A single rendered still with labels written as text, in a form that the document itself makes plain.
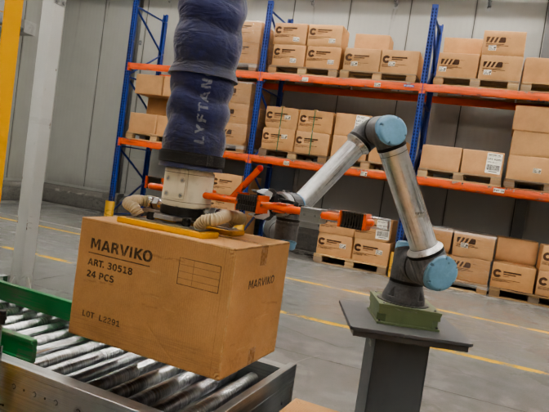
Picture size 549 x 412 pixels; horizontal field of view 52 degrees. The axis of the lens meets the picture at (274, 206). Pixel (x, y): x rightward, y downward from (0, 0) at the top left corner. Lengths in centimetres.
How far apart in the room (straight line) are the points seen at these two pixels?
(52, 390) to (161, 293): 44
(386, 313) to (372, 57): 715
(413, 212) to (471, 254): 656
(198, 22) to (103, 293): 93
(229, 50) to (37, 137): 306
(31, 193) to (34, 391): 297
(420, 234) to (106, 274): 120
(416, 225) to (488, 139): 796
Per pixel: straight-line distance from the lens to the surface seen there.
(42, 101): 478
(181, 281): 175
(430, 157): 892
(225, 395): 202
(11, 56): 191
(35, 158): 478
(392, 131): 219
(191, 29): 190
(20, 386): 203
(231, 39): 192
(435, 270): 232
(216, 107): 188
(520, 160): 888
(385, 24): 1079
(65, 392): 190
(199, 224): 179
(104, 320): 196
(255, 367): 224
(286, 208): 175
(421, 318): 249
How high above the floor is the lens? 131
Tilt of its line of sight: 3 degrees down
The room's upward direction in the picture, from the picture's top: 8 degrees clockwise
